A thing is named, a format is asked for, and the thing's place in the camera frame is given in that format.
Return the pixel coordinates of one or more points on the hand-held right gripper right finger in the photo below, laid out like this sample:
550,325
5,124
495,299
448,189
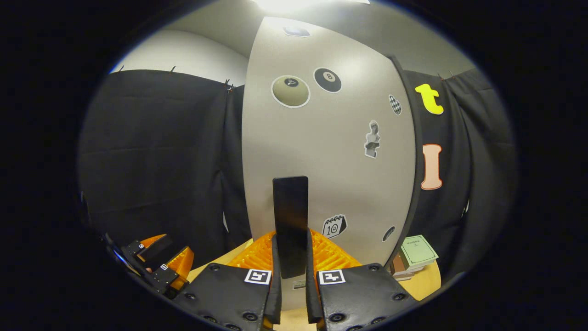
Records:
312,294

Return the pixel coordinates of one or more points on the grey cabinet door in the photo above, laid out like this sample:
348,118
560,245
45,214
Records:
330,151

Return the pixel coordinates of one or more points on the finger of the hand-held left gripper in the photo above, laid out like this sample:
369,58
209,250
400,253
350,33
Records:
174,269
154,246

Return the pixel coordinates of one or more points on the black backdrop cloth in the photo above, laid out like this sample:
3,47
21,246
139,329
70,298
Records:
156,151

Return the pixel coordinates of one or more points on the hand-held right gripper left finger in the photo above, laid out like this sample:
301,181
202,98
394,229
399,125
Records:
276,289

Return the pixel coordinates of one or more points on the green book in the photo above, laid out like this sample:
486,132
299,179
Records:
417,252

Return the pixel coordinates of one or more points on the ceiling light panel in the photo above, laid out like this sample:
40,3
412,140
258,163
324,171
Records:
298,4

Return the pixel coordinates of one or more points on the dark grey cabinet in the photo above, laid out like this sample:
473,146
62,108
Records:
417,138

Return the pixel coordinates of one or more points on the brown book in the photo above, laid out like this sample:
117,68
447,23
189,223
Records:
398,265

